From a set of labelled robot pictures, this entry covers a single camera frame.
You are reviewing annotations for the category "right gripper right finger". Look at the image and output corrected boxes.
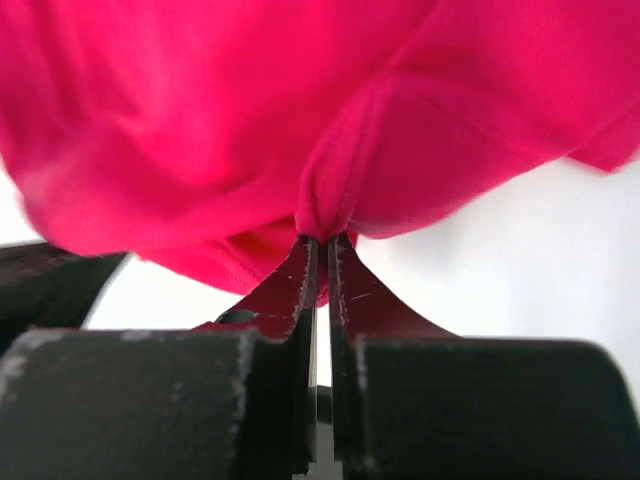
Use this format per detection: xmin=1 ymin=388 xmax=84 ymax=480
xmin=327 ymin=235 xmax=639 ymax=479

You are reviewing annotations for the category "pink t shirt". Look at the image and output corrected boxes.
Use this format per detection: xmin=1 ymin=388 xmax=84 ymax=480
xmin=1 ymin=1 xmax=639 ymax=293

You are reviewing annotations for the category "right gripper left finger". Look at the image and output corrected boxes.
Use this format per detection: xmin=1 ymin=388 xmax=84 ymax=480
xmin=1 ymin=237 xmax=319 ymax=479

